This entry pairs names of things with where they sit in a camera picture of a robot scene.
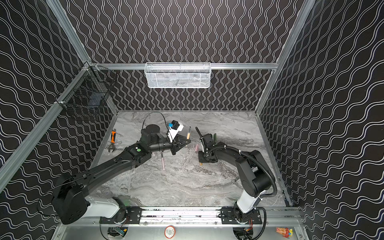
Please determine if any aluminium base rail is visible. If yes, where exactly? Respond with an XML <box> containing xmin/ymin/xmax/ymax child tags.
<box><xmin>59</xmin><ymin>206</ymin><xmax>304</xmax><ymax>226</ymax></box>

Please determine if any black wire basket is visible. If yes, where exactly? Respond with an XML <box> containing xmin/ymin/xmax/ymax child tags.
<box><xmin>59</xmin><ymin>66</ymin><xmax>117</xmax><ymax>122</ymax></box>

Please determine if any red white round sticker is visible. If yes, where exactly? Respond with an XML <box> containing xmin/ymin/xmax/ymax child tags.
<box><xmin>164</xmin><ymin>226</ymin><xmax>176</xmax><ymax>239</ymax></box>

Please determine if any orange red small object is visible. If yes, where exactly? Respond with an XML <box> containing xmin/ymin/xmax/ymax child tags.
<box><xmin>276</xmin><ymin>227</ymin><xmax>294</xmax><ymax>238</ymax></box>

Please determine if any tan pen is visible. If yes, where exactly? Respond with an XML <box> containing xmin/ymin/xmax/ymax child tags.
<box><xmin>187</xmin><ymin>126</ymin><xmax>192</xmax><ymax>140</ymax></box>

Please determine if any orange handled adjustable wrench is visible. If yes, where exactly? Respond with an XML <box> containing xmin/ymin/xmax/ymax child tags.
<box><xmin>108</xmin><ymin>129</ymin><xmax>116</xmax><ymax>153</ymax></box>

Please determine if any black corrugated cable conduit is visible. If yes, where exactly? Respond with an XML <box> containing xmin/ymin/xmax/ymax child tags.
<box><xmin>195</xmin><ymin>126</ymin><xmax>278</xmax><ymax>198</ymax></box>

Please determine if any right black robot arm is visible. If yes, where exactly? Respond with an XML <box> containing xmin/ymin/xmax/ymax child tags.
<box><xmin>199</xmin><ymin>134</ymin><xmax>278</xmax><ymax>214</ymax></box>

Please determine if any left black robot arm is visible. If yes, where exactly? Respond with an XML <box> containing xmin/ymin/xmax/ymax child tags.
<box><xmin>52</xmin><ymin>125</ymin><xmax>191</xmax><ymax>225</ymax></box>

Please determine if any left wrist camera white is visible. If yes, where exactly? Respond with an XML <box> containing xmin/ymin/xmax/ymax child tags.
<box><xmin>167</xmin><ymin>120</ymin><xmax>184</xmax><ymax>143</ymax></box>

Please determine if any white mesh wire basket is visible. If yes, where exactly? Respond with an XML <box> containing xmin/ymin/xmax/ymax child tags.
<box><xmin>144</xmin><ymin>62</ymin><xmax>212</xmax><ymax>89</ymax></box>

